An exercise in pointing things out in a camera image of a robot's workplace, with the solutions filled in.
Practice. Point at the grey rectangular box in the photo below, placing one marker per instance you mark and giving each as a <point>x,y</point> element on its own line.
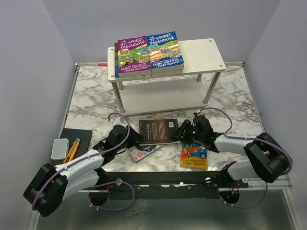
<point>60,149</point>

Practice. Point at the yellow 130-Storey Treehouse book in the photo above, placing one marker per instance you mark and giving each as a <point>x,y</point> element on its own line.
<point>194,155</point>

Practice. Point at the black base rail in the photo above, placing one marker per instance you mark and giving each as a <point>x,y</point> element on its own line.
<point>173,185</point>

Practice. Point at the black hardcover book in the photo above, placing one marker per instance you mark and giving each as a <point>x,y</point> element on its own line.
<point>158,131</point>

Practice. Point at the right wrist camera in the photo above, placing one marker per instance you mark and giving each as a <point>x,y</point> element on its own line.
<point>197,112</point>

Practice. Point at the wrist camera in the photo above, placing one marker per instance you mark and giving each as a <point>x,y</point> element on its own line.
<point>197,112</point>
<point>116,121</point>

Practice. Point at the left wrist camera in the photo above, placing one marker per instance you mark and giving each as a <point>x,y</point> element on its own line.
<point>116,121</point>

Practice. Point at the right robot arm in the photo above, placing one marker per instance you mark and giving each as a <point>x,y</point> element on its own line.
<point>265,158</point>

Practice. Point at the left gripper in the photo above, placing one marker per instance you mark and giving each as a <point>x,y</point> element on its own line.
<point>135,138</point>

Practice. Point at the floral pink notebook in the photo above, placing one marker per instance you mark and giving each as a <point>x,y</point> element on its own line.
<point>138,152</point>

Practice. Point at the white two-tier shelf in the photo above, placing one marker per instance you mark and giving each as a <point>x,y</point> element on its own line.
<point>137,95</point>

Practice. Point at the blue Animal Farm book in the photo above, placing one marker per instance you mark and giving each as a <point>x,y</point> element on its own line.
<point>116,60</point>

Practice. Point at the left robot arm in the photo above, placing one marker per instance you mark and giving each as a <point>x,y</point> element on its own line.
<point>52,184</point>

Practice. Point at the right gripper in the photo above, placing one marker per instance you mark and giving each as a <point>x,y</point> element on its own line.
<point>179,134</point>

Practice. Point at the red marker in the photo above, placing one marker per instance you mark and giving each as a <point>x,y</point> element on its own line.
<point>102,64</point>

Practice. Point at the blue 91-Storey Treehouse book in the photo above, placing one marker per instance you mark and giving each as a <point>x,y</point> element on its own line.
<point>164,52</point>

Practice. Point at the yellow utility knife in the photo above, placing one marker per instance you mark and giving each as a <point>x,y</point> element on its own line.
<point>72,151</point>

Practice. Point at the purple 117-Storey Treehouse book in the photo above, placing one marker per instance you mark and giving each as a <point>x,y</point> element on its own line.
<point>133,57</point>

